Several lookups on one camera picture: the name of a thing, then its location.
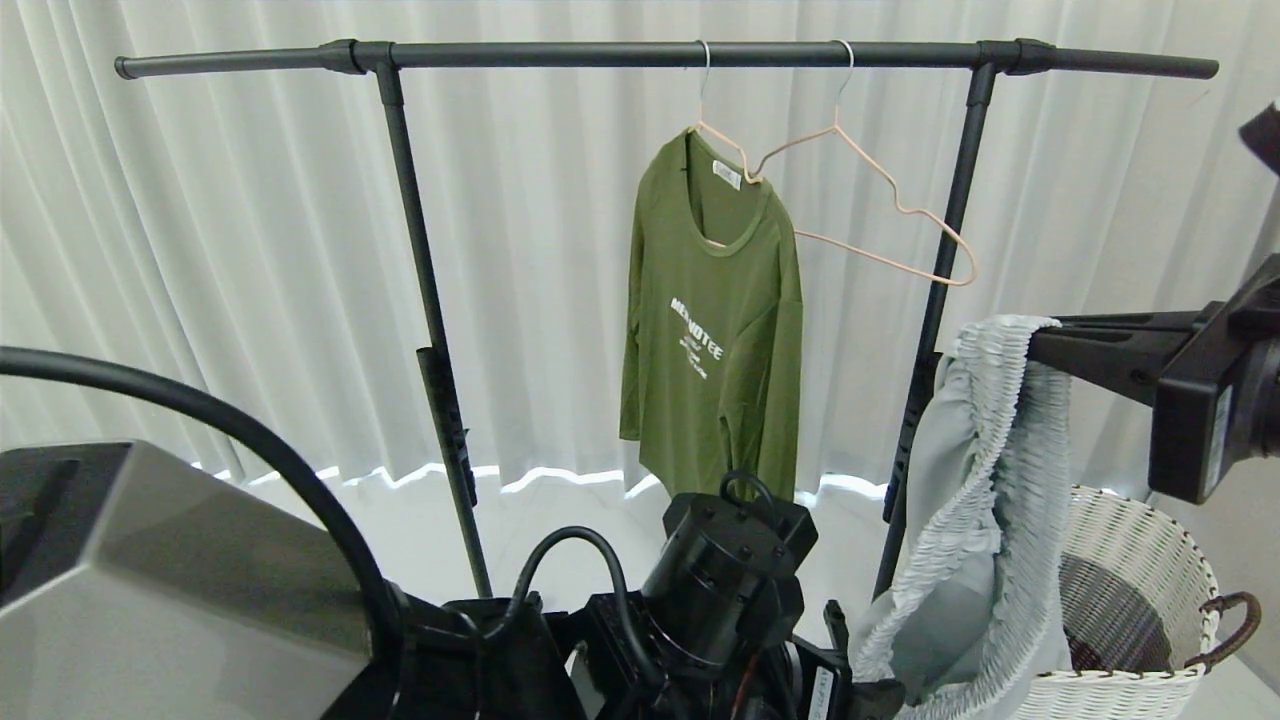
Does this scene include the white laundry basket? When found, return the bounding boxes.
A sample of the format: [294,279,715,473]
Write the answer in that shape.
[1010,485,1263,720]

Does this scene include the pink clothes hanger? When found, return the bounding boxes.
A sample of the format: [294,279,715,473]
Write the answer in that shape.
[750,40,979,288]
[685,40,769,251]

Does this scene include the white curtain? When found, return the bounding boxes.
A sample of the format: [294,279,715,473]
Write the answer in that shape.
[0,0,1280,506]

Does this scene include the green long-sleeved shirt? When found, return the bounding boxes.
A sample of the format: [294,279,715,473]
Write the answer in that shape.
[618,130,804,503]

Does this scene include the black cable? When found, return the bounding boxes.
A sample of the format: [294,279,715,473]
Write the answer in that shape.
[0,345,406,651]
[508,526,651,691]

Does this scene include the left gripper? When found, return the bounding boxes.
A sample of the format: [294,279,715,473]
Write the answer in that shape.
[790,600,906,720]

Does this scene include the black clothes rack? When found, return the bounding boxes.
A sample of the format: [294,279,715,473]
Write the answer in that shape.
[113,38,1221,603]

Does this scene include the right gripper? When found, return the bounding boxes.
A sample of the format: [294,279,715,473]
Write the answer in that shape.
[1028,255,1280,506]

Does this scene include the pale grey shorts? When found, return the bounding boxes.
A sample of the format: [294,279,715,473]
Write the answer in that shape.
[848,315,1076,720]

